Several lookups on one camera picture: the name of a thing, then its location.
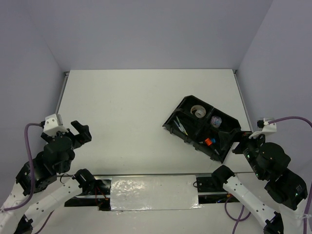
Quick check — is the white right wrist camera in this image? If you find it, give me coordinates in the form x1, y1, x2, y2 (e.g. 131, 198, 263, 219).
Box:
249, 117, 277, 139

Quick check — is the silver foil cover plate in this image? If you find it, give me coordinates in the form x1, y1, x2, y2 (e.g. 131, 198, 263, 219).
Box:
110, 175, 202, 211

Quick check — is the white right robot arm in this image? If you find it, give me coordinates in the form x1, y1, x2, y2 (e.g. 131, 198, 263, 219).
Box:
212, 132, 312, 234

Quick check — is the aluminium table edge rail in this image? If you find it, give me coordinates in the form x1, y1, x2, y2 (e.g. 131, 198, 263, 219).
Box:
55, 71, 70, 114

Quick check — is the orange cap black highlighter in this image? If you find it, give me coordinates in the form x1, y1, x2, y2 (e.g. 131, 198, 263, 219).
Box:
205, 138, 213, 146

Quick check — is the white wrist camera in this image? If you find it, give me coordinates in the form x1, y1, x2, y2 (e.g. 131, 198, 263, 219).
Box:
249, 117, 277, 139
43, 114, 68, 137

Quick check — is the small clear tape roll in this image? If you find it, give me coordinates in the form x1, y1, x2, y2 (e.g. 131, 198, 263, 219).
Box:
195, 110, 205, 118

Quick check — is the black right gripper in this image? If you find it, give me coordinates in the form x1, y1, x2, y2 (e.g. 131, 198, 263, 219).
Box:
217, 126, 267, 178

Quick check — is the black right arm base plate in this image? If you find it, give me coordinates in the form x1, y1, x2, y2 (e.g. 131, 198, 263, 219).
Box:
193, 176, 227, 195

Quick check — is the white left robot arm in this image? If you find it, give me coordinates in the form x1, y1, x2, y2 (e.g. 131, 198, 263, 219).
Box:
0, 115, 96, 234

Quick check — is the large clear tape roll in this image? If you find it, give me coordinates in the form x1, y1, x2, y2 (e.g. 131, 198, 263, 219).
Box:
190, 105, 206, 118

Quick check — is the black desk organizer tray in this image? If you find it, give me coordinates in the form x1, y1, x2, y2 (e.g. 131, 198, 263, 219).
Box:
162, 96, 241, 163

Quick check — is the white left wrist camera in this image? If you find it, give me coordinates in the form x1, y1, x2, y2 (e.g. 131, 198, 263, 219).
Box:
43, 114, 68, 137

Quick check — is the green thin pen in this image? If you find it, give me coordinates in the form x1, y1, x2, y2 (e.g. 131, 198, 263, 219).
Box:
174, 120, 185, 133

